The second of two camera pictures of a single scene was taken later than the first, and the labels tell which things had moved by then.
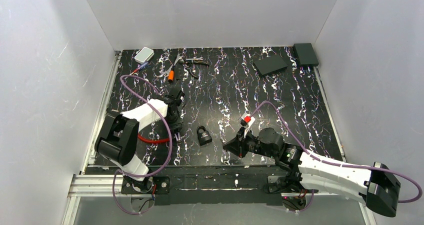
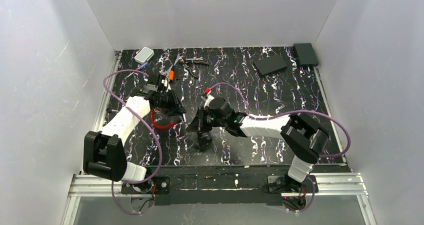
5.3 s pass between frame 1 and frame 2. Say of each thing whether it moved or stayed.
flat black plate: stayed
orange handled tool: stayed
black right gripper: moved
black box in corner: stayed
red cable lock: moved
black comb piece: stayed
